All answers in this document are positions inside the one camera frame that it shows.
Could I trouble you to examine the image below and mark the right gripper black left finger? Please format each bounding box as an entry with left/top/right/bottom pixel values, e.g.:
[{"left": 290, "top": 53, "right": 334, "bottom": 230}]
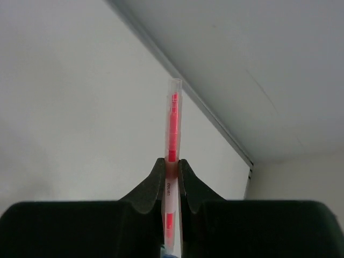
[{"left": 1, "top": 158, "right": 165, "bottom": 257}]

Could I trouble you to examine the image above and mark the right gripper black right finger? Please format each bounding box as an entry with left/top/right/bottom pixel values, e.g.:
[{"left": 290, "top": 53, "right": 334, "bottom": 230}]
[{"left": 178, "top": 159, "right": 343, "bottom": 257}]

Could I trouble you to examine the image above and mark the red thin pen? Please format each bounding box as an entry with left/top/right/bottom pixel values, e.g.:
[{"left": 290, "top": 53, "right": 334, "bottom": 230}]
[{"left": 163, "top": 78, "right": 182, "bottom": 256}]

